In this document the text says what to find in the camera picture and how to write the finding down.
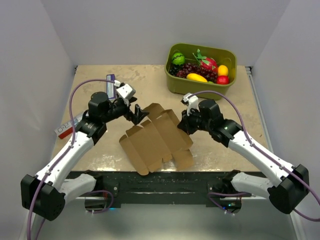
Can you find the dark blue toy grapes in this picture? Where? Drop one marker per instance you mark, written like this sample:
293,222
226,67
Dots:
173,70

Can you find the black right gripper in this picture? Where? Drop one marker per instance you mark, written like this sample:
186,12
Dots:
185,124

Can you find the green plastic bin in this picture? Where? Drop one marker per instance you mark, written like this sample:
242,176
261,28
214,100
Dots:
183,86

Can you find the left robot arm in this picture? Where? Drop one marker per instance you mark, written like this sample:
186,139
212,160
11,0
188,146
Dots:
47,193

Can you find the orange toy fruit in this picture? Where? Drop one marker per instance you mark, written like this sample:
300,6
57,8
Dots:
223,70

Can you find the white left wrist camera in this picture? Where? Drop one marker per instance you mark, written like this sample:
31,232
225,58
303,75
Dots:
124,90

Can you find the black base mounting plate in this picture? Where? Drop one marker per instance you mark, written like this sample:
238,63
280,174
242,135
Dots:
163,188

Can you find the red white toothpaste box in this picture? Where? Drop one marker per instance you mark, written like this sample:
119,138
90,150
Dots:
66,128

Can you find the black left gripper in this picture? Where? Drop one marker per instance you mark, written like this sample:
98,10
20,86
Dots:
126,105

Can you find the purple toothpaste box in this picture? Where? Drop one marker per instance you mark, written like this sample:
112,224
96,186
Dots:
110,87

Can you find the brown cardboard paper box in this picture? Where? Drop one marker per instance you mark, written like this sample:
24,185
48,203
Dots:
157,140

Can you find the yellow toy mango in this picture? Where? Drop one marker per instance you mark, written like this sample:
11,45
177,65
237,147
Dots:
196,77

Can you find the red toy apple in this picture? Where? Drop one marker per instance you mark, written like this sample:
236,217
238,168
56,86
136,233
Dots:
223,80

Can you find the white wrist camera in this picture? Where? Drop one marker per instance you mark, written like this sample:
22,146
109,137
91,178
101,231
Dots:
124,90
191,101

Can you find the aluminium frame rail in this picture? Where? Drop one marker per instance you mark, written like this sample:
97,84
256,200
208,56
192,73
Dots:
248,70

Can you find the green toy fruit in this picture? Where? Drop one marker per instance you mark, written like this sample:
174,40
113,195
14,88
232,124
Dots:
178,59

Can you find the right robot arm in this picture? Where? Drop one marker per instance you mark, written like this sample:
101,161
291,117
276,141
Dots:
283,184

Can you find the dark red toy grapes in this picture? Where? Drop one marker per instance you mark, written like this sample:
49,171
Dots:
182,71

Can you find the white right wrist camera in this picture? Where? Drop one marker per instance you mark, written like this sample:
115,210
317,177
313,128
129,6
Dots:
191,101

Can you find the pink toy dragon fruit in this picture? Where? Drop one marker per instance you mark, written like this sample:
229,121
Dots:
206,62

